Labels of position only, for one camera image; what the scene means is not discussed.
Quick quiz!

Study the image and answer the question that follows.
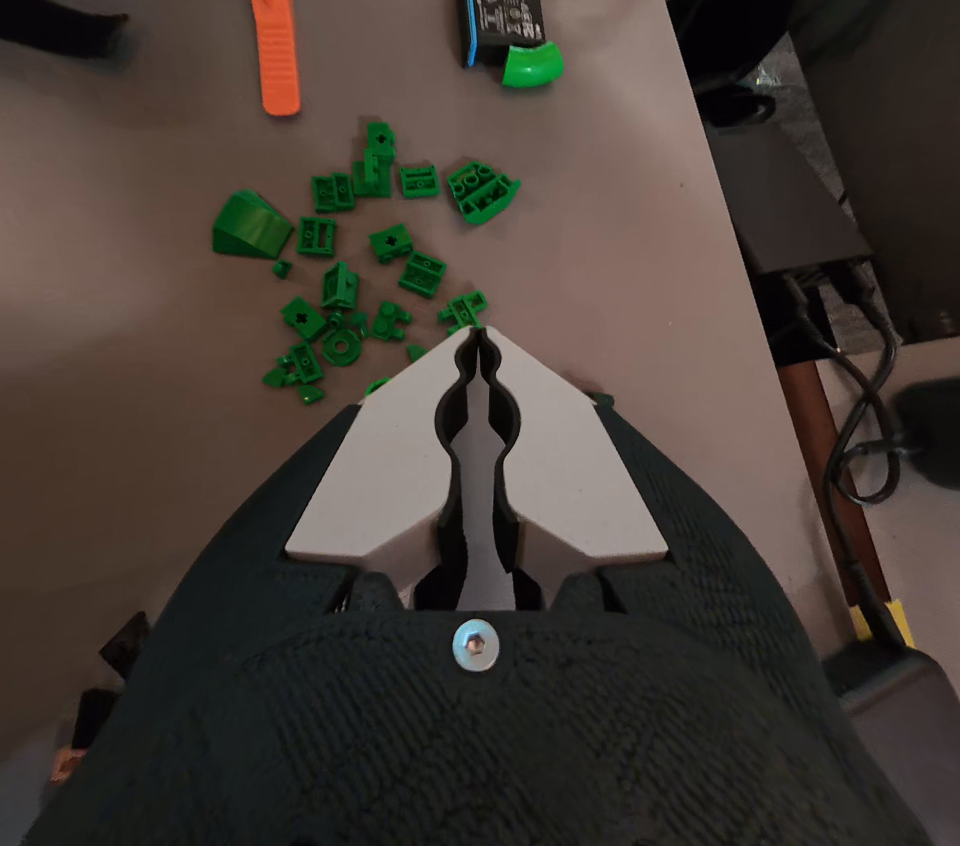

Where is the pile of small green bricks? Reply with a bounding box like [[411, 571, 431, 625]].
[[261, 121, 616, 408]]

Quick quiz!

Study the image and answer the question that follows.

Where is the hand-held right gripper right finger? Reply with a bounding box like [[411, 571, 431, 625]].
[[480, 327, 670, 611]]

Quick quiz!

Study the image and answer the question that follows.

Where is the green inverted slope brick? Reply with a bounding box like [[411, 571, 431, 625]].
[[447, 161, 522, 226]]

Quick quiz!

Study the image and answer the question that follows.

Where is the yellow tag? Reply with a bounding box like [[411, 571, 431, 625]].
[[853, 599, 918, 648]]

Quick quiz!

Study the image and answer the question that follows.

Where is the black power cable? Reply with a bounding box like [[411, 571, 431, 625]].
[[780, 261, 927, 645]]

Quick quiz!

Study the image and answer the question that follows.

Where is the black battery with blue edge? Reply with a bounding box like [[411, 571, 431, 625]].
[[453, 0, 546, 69]]

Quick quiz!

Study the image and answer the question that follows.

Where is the grey desk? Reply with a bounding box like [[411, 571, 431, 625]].
[[0, 0, 856, 840]]

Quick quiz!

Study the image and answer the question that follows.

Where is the bright green curved brick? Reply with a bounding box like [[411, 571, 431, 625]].
[[501, 40, 564, 89]]

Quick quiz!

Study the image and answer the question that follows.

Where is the orange brick separator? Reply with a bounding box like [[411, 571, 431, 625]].
[[246, 0, 303, 117]]

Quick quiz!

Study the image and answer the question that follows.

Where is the dark grey box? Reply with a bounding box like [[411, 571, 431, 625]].
[[787, 0, 960, 346]]

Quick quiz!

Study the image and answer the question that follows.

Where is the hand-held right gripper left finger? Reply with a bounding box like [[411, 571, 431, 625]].
[[285, 327, 481, 609]]

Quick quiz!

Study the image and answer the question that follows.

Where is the black flat panel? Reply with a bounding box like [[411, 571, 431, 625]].
[[705, 125, 876, 275]]

